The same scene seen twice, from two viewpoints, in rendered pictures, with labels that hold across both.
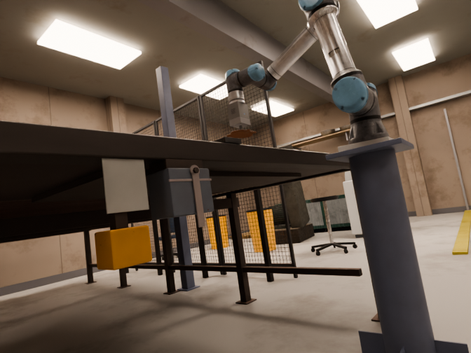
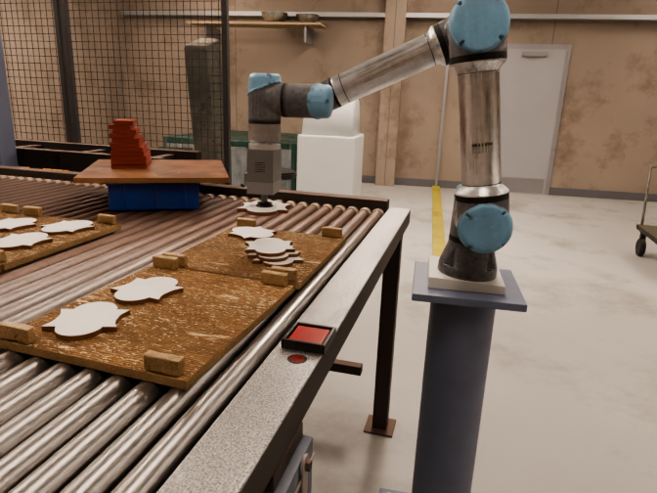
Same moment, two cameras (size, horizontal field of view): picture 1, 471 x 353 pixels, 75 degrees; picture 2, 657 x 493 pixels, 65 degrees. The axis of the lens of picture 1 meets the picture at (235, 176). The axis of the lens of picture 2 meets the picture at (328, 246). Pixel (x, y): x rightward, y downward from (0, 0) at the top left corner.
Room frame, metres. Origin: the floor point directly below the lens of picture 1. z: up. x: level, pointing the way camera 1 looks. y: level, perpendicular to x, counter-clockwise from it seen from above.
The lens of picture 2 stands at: (0.23, 0.37, 1.32)
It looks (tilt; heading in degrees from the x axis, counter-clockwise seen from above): 16 degrees down; 333
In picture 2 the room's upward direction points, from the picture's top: 2 degrees clockwise
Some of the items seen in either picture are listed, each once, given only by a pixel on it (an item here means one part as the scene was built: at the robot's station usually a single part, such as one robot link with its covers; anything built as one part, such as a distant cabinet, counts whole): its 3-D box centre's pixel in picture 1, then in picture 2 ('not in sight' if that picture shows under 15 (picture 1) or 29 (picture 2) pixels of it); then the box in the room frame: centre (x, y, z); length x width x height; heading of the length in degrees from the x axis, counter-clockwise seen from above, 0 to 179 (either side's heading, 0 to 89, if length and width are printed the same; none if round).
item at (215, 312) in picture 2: not in sight; (165, 311); (1.15, 0.22, 0.93); 0.41 x 0.35 x 0.02; 135
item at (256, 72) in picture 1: (253, 75); (309, 101); (1.35, -0.15, 1.31); 0.11 x 0.11 x 0.08; 54
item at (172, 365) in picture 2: not in sight; (163, 363); (0.92, 0.27, 0.95); 0.06 x 0.02 x 0.03; 45
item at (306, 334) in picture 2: not in sight; (309, 337); (0.96, 0.02, 0.92); 0.06 x 0.06 x 0.01; 48
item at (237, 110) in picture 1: (237, 114); (260, 166); (1.41, -0.05, 1.16); 0.10 x 0.09 x 0.16; 55
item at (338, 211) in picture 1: (328, 212); (253, 161); (7.50, -2.11, 0.38); 1.90 x 1.80 x 0.75; 52
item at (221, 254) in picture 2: not in sight; (261, 251); (1.45, -0.07, 0.93); 0.41 x 0.35 x 0.02; 137
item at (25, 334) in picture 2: not in sight; (17, 332); (1.11, 0.46, 0.95); 0.06 x 0.02 x 0.03; 45
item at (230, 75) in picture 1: (234, 82); (266, 99); (1.39, -0.06, 1.31); 0.09 x 0.08 x 0.11; 54
